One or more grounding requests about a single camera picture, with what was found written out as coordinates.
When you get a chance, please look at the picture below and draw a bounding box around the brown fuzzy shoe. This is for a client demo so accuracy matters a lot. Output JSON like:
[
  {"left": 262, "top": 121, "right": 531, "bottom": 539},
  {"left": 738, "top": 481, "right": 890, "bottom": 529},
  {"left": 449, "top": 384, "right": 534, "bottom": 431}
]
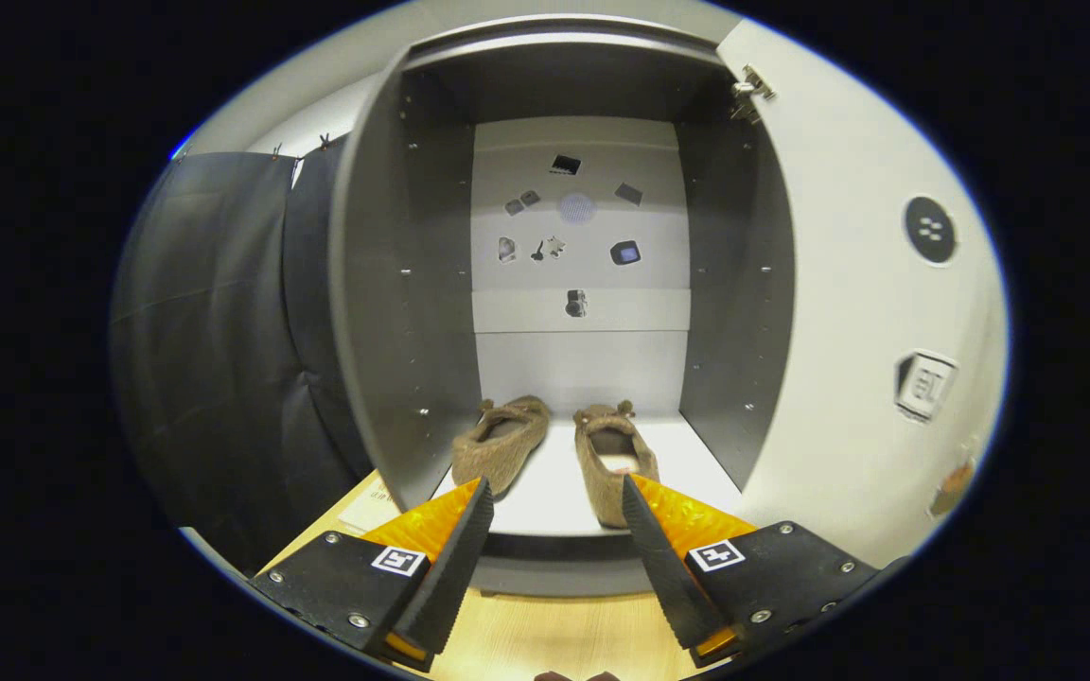
[
  {"left": 572, "top": 400, "right": 661, "bottom": 531},
  {"left": 450, "top": 394, "right": 553, "bottom": 498}
]

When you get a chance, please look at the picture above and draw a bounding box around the dark grey shoe cabinet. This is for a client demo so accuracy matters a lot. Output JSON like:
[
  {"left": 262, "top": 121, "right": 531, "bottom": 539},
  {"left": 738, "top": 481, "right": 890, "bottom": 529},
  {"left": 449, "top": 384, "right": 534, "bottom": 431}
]
[{"left": 329, "top": 14, "right": 797, "bottom": 599}]

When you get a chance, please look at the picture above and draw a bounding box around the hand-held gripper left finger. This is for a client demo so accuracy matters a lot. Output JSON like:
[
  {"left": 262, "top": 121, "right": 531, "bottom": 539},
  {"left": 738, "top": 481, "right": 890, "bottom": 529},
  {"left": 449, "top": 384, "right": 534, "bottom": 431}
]
[{"left": 247, "top": 476, "right": 496, "bottom": 674}]

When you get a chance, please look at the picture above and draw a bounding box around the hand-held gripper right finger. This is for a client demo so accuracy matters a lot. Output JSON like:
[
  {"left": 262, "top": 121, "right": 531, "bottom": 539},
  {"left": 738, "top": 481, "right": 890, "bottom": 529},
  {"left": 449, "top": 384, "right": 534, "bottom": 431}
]
[{"left": 621, "top": 473, "right": 882, "bottom": 670}]

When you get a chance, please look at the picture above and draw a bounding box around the black backdrop cloth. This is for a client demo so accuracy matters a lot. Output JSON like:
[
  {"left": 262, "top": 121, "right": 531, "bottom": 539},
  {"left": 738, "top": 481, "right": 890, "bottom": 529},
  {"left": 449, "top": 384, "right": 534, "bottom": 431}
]
[{"left": 110, "top": 132, "right": 385, "bottom": 578}]

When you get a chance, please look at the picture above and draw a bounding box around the beige book with red label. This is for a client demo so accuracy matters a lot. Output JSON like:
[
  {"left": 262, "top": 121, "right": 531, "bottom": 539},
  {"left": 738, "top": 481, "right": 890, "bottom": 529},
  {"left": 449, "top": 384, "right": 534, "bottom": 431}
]
[{"left": 337, "top": 476, "right": 406, "bottom": 535}]

